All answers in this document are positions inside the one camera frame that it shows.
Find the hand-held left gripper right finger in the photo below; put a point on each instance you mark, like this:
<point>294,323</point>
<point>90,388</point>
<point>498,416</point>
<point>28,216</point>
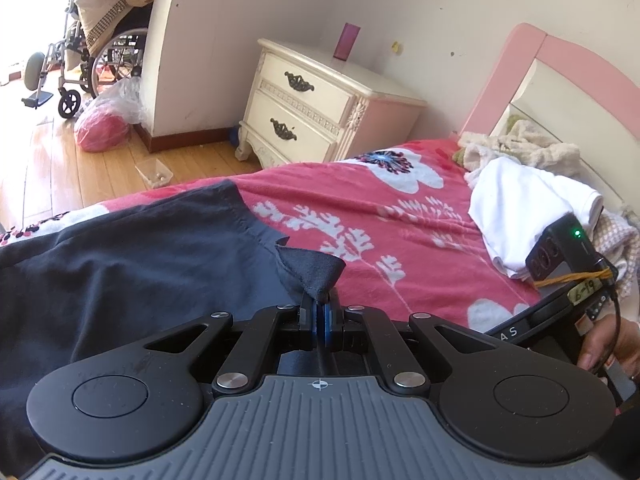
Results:
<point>327,324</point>

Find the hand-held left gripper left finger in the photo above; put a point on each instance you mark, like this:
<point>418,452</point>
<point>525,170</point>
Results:
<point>314,322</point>

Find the dark navy garment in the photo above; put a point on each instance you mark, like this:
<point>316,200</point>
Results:
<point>125,270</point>

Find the person's right hand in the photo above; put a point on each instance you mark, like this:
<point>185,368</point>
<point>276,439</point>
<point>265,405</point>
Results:
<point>600,340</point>

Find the checked pink cloth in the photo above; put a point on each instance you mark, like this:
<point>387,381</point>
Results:
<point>620,240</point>

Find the white t-shirt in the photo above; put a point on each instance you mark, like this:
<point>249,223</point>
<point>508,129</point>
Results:
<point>520,210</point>

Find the beige fluffy cloth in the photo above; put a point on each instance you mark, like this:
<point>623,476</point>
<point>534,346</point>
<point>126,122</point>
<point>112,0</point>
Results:
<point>535,140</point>

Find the pink floral blanket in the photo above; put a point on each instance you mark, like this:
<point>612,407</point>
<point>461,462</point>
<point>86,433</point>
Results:
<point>400,220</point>

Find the pink headboard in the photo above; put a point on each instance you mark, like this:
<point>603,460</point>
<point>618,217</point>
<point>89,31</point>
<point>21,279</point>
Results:
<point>520,55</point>

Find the cream nightstand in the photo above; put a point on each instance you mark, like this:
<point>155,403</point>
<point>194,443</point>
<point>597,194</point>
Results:
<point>300,110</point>

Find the clear plastic container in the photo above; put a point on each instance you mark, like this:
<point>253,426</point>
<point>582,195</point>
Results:
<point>155,175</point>

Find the magenta card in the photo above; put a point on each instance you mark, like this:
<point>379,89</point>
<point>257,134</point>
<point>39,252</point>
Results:
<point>346,42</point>

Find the pink plastic bag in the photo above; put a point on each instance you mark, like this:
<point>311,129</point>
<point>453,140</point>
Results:
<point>100,132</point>

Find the wheelchair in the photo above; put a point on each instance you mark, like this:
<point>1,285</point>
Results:
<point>69,104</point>

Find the beige quilt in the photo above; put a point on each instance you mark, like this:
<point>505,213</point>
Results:
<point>110,5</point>

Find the yellow wall hook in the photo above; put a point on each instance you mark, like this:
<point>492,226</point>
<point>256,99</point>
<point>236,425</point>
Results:
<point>396,47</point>

